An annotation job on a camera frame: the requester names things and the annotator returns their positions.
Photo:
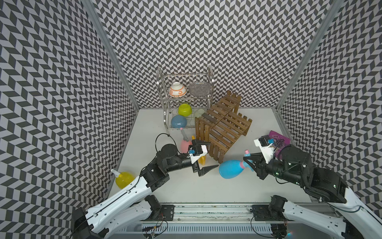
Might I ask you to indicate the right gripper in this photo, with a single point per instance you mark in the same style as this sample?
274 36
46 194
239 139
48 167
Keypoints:
260 170

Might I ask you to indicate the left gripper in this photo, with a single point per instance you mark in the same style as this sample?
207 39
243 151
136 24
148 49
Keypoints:
201 172

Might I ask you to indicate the yellow watering can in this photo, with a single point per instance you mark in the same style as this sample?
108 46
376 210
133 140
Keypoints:
202 160

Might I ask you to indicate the pink spray bottle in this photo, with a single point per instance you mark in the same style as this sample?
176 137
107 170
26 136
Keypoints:
185 143

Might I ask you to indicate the blue spray bottle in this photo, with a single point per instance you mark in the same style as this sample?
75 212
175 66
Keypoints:
232 168

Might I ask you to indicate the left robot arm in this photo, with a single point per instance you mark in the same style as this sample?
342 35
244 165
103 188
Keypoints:
136 201

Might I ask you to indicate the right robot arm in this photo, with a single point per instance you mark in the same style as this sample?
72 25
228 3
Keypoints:
294 166

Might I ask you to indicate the wooden slatted shelf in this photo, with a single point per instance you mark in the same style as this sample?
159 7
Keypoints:
222 125

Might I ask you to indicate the purple snack box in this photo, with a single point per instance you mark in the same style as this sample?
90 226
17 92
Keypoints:
280 142

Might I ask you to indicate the blue bowl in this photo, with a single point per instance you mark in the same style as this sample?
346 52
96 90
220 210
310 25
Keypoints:
178 121

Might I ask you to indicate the lime green bowl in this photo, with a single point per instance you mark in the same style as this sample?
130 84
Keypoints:
185 110

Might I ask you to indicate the metal dish rack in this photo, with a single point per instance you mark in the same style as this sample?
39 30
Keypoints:
170 104

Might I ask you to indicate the grey glass plate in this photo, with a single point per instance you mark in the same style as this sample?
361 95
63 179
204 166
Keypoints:
200 89

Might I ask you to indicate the white orange patterned bowl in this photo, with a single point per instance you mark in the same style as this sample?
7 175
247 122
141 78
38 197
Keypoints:
177 90

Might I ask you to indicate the yellow spray bottle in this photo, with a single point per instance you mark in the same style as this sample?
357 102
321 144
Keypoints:
122 179

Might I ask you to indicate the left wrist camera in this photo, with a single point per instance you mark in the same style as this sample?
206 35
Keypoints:
196 152

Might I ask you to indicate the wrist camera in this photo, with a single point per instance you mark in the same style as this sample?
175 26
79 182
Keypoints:
196 152
267 148

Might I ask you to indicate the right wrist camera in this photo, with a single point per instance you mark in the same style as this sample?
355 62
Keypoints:
267 148

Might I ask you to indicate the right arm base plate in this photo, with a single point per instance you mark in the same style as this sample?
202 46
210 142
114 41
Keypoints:
262 213

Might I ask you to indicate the aluminium front rail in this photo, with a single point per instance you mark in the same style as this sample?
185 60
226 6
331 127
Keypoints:
213 213

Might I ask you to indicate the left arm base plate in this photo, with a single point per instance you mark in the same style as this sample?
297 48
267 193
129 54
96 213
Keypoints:
165 212

